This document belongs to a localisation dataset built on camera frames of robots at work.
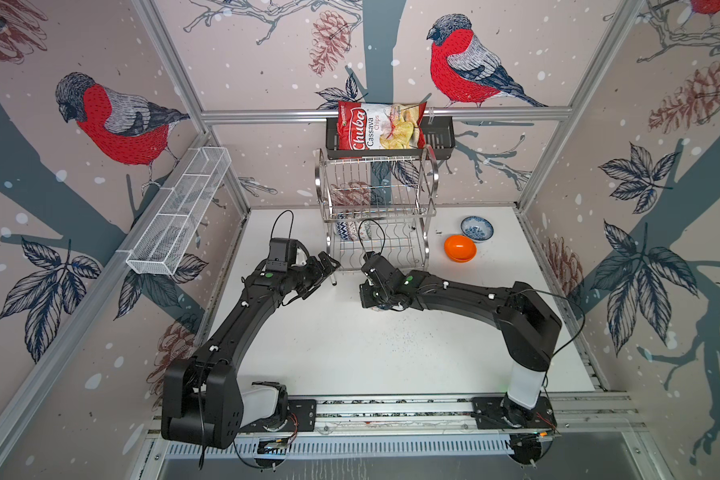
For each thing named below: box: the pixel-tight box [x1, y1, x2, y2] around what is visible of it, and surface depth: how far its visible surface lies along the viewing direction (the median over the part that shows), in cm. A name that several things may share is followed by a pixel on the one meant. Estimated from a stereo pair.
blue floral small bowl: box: [460, 215, 495, 242], surface depth 113 cm
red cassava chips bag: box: [337, 101, 427, 152], surface depth 90 cm
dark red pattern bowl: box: [347, 221, 358, 242], surface depth 100 cm
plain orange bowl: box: [444, 234, 477, 263], surface depth 106 cm
